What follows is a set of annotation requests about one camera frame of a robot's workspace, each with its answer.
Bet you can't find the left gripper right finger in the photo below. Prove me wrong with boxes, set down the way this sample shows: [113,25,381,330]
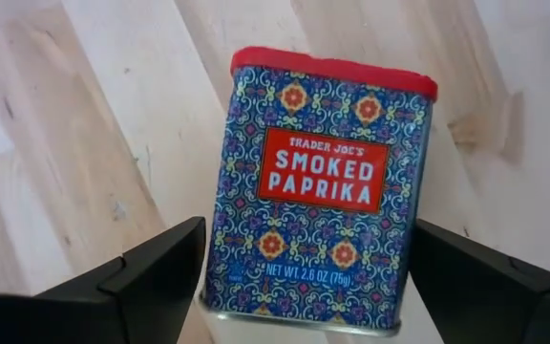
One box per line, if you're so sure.
[407,218,550,344]

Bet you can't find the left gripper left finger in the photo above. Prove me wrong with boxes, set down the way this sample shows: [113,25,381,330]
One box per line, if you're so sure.
[0,216,207,344]

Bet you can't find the smoked paprika spice tin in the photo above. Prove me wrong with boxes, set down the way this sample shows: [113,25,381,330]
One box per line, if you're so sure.
[200,45,440,338]

